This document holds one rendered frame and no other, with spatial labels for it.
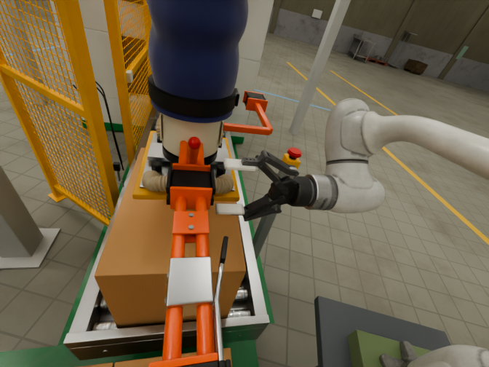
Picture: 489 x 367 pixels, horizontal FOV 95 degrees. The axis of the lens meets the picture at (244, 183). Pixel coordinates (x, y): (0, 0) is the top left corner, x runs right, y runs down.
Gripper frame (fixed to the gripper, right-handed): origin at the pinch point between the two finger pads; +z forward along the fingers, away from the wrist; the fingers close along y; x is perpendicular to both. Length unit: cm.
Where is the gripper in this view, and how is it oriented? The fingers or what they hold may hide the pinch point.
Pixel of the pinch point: (224, 188)
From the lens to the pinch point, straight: 50.7
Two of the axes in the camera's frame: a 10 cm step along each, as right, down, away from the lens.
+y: -2.0, 7.5, 6.3
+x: -1.6, -6.6, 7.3
